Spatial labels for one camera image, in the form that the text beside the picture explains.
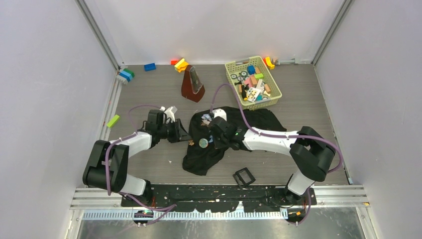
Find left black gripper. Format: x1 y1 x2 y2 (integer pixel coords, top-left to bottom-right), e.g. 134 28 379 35
157 119 192 143

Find black printed t-shirt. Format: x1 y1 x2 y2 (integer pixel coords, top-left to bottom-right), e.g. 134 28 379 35
182 109 286 176

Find black square jewellery box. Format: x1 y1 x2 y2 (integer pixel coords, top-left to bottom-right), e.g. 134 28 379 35
233 167 256 188

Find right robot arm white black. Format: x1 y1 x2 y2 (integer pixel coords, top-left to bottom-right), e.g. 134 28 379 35
209 117 338 205

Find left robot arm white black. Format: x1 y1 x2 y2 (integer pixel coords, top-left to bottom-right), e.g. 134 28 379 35
82 106 191 206

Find round iridescent badge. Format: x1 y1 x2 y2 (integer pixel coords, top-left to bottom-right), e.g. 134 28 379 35
198 138 209 148

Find brown metronome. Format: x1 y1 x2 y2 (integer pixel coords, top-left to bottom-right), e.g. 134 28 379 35
181 65 205 103

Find white patterned toy block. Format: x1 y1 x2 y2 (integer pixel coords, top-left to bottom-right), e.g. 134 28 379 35
246 87 261 102

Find green plastic basket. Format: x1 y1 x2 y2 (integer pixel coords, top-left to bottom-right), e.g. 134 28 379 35
224 56 282 110

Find yellow red blocks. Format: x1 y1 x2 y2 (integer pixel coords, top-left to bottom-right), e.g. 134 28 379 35
171 58 189 73

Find green block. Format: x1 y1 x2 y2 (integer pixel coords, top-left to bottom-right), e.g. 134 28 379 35
106 115 120 128

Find blue cube in basket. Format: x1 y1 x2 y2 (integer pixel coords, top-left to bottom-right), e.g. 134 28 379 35
247 65 256 75

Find blue brick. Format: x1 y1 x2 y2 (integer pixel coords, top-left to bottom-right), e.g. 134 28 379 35
144 63 156 72

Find blue green white blocks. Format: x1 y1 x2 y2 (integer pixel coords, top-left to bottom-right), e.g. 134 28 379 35
116 68 135 85

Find orange yellow blocks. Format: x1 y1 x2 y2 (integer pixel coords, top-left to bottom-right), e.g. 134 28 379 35
263 57 275 70

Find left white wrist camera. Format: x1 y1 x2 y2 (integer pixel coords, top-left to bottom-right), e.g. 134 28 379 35
159 106 178 123

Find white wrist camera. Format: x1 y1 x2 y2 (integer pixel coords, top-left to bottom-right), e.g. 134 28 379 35
212 109 227 121
159 106 178 123

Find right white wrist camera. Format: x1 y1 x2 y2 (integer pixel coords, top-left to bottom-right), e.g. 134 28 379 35
212 109 227 121

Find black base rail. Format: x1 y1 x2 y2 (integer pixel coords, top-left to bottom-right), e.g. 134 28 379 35
121 184 317 213

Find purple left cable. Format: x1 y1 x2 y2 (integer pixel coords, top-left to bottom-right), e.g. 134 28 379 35
104 105 179 227

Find purple cable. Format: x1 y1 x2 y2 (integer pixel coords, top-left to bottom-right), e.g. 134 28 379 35
104 105 179 227
210 83 344 227

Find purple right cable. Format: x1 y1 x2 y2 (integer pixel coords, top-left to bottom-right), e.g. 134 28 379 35
210 83 344 227

